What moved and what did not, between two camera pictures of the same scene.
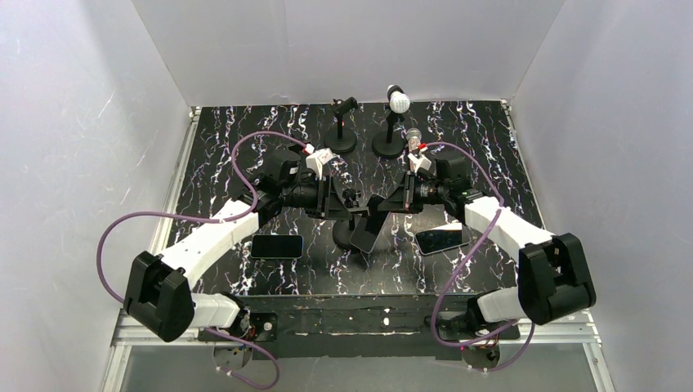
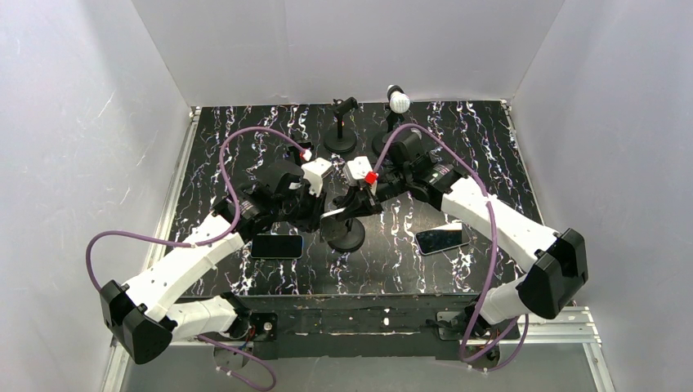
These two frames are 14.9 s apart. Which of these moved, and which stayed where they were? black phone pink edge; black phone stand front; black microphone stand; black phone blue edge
Moved: black phone pink edge
Stayed: black phone stand front; black microphone stand; black phone blue edge
